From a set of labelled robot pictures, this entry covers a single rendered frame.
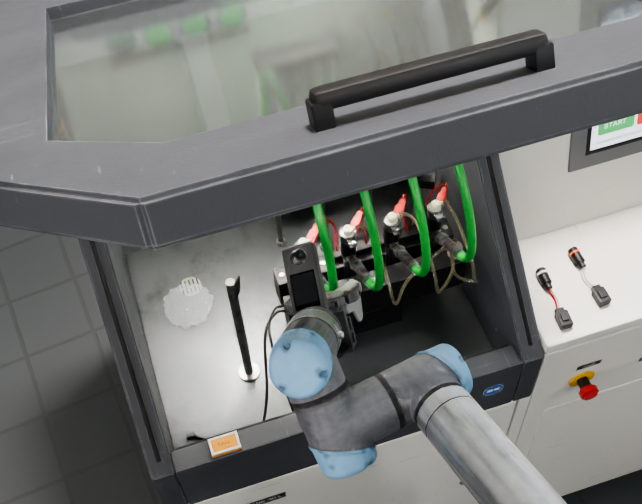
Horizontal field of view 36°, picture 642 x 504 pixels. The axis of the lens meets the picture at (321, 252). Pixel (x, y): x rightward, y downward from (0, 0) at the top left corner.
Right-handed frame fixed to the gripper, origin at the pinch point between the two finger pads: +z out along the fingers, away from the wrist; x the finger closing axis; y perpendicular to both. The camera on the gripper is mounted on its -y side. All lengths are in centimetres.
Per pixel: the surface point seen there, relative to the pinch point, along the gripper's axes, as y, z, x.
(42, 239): -5, 141, -109
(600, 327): 22, 24, 40
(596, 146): -9, 30, 46
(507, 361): 23.7, 21.2, 23.6
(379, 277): 0.8, 2.4, 7.5
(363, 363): 22.1, 31.3, -2.7
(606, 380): 38, 42, 41
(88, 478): 56, 89, -91
